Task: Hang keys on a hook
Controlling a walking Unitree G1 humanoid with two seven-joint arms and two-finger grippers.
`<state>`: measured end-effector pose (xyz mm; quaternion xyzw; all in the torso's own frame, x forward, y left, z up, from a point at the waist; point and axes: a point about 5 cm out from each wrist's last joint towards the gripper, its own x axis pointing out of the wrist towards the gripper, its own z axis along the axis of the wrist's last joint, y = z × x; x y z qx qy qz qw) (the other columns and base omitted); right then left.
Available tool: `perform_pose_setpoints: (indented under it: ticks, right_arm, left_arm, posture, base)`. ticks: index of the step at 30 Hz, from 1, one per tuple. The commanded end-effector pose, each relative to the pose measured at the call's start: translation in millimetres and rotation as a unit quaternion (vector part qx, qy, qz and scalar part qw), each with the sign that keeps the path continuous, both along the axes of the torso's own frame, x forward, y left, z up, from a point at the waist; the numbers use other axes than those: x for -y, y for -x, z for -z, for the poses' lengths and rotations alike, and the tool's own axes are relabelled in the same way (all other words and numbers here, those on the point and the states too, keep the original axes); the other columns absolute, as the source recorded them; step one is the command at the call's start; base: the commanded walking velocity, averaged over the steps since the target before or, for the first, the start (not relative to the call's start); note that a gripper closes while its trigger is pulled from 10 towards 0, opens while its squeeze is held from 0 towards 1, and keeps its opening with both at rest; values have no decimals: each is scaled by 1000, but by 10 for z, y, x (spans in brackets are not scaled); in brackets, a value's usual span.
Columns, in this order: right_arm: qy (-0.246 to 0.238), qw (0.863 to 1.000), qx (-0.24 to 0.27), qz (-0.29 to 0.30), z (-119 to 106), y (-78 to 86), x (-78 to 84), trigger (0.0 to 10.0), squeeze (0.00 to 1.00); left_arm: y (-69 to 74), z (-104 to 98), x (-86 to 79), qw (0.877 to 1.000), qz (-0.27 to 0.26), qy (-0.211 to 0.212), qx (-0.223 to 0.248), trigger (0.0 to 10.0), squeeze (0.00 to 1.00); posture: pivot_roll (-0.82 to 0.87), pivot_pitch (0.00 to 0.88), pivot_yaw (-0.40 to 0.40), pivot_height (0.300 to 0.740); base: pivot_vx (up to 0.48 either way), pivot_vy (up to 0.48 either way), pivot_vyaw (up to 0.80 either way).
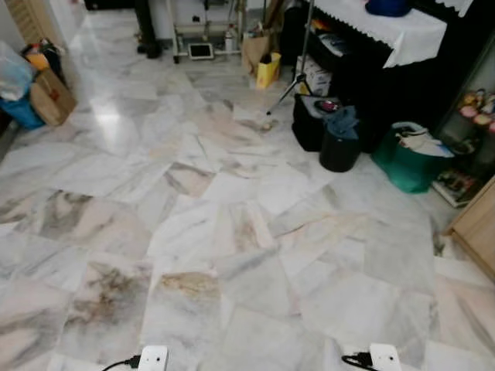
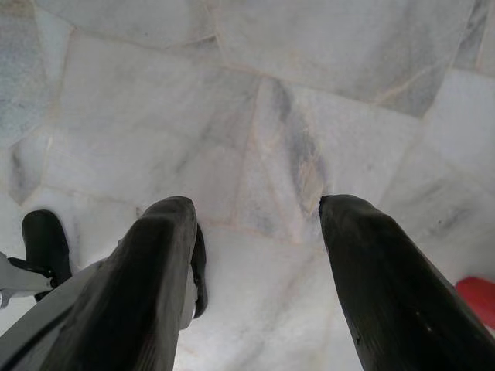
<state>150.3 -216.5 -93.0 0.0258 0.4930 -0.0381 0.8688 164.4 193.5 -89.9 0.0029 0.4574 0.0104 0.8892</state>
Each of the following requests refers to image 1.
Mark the wooden louvre door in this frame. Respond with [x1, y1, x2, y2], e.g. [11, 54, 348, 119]
[4, 0, 67, 47]

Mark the dark blue cap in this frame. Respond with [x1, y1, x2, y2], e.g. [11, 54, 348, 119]
[366, 0, 412, 18]

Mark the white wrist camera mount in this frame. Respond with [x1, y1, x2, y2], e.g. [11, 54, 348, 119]
[370, 344, 402, 371]
[138, 345, 169, 371]

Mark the clear plastic bag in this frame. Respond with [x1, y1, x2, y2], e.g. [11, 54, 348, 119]
[0, 43, 36, 102]

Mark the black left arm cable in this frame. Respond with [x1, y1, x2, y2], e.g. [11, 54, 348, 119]
[102, 355, 142, 371]

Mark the yellow bag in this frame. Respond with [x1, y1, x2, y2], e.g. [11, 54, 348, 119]
[256, 53, 282, 89]

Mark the black piano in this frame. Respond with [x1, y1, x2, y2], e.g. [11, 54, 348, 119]
[280, 0, 495, 154]

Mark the white lace tablecloth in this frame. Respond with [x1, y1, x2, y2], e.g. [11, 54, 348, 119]
[313, 0, 474, 69]

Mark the white trolley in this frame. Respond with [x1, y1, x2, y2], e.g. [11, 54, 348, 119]
[169, 0, 242, 63]

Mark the green basket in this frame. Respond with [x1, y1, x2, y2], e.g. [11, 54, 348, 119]
[371, 121, 454, 194]

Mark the black bag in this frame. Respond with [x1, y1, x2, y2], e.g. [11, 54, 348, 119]
[292, 94, 341, 152]

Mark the small white tablet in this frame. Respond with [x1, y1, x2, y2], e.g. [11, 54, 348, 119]
[188, 43, 214, 60]

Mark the brown paper bag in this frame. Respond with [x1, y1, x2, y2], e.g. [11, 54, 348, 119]
[241, 29, 273, 74]

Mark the black round bin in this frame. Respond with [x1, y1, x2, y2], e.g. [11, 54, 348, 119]
[319, 116, 361, 172]

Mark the glass display cabinet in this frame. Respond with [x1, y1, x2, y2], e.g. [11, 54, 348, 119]
[432, 37, 495, 209]

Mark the light wooden cabinet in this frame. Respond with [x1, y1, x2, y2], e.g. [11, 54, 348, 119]
[447, 179, 495, 280]

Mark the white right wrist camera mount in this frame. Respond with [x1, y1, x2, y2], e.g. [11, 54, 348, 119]
[370, 344, 402, 371]

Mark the black post stand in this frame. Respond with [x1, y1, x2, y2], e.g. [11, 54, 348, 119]
[133, 0, 163, 59]

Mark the thin metal tripod stand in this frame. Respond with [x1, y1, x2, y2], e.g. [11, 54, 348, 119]
[267, 0, 316, 117]

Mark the blue cloth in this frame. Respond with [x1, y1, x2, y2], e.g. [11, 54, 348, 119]
[323, 106, 360, 141]

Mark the white cardboard box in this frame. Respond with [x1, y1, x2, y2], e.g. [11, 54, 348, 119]
[298, 56, 334, 97]

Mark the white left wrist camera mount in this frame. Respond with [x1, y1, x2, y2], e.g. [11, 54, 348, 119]
[138, 345, 169, 371]

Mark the blue bin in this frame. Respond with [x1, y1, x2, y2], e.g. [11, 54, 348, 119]
[0, 97, 46, 130]

